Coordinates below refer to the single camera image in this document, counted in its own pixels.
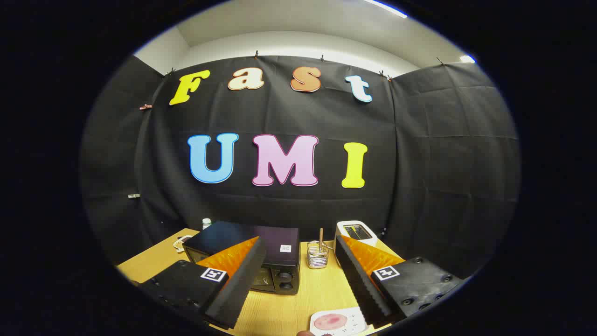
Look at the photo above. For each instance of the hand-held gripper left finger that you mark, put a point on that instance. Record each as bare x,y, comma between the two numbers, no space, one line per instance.
238,289

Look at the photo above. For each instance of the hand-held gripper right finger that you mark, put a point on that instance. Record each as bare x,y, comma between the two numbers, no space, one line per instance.
359,284

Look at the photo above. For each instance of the white square plate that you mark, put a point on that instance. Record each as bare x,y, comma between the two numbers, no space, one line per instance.
354,322

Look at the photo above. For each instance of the pink round ham slice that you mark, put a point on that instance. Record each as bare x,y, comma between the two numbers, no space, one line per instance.
330,321

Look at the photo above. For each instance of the black toaster oven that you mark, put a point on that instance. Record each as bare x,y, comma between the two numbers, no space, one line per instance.
242,238

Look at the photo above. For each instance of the white toaster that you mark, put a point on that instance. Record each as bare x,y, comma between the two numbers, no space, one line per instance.
357,232

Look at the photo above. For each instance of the small white bottle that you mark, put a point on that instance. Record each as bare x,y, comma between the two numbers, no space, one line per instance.
206,224

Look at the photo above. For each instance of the black backdrop cloth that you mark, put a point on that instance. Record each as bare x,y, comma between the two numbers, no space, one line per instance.
419,163

